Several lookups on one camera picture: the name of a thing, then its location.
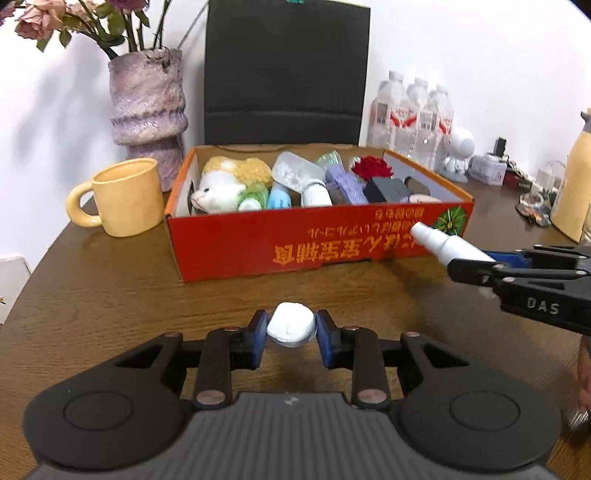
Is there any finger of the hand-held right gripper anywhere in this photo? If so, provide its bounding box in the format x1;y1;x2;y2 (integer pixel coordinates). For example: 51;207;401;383
480;245;591;270
447;257;591;289

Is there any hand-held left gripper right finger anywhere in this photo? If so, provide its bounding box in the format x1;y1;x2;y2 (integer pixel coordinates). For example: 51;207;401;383
315;310;469;412

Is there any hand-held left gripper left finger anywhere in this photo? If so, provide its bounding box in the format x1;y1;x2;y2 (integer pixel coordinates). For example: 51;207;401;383
113;310;269;412

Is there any white spray bottle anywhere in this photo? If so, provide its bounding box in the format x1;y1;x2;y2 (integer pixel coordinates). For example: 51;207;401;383
410;222;498;269

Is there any white round case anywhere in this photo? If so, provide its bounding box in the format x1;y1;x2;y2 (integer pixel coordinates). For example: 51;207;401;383
266;302;317;350

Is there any red cardboard box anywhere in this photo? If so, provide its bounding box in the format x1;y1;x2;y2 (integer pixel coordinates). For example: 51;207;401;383
163;143;476;284

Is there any red artificial rose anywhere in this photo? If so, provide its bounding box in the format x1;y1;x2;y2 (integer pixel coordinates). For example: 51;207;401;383
350;155;394;181

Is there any blue tube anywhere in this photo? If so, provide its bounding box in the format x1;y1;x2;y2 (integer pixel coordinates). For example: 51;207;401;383
266;182;293;211

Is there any green round container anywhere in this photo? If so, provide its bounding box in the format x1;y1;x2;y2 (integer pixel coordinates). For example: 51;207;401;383
237;182;270;212

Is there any translucent white pouch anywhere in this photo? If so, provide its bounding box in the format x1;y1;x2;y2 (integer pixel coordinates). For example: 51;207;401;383
271;151;326;190

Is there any person's right forearm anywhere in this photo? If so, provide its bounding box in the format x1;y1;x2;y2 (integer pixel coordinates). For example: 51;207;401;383
577;338;591;412

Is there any small white box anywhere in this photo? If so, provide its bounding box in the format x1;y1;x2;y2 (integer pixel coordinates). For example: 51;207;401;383
468;154;508;186

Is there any white charger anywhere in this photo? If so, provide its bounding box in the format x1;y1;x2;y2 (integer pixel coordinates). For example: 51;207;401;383
534;161;563;191

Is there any cream thermos jug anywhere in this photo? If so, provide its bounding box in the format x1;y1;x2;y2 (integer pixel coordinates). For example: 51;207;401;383
549;108;591;244

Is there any dark round item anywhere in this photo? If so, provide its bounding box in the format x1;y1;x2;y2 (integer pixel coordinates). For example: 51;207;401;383
403;175;433;197

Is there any white robot figurine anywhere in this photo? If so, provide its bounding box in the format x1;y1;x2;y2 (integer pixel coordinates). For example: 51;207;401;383
440;125;476;182

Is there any small black box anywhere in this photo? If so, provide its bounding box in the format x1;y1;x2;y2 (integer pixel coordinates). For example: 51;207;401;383
364;176;414;204

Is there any clear water bottle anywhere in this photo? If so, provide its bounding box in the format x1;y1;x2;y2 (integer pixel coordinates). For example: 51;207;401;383
412;84;456;170
406;77;432;116
368;69;413;154

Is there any white plastic jar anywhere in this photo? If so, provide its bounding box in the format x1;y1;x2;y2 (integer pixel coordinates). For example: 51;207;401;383
300;178;334;208

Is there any white and yellow plush cat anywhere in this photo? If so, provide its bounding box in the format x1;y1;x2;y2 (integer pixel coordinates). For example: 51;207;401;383
190;156;274;214

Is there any yellow ceramic mug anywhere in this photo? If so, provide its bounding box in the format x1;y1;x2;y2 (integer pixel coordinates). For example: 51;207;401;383
65;157;166;238

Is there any purple textured vase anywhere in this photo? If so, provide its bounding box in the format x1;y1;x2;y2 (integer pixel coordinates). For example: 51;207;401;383
107;47;189;195

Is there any white floor appliance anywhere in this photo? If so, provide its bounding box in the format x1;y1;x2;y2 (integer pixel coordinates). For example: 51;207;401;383
0;252;34;325

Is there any pink flower bouquet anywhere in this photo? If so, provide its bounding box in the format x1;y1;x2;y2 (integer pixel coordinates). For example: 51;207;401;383
0;0;209;62

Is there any colourful keychain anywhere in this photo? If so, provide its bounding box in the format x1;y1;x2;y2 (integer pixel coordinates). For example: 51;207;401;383
515;191;553;228

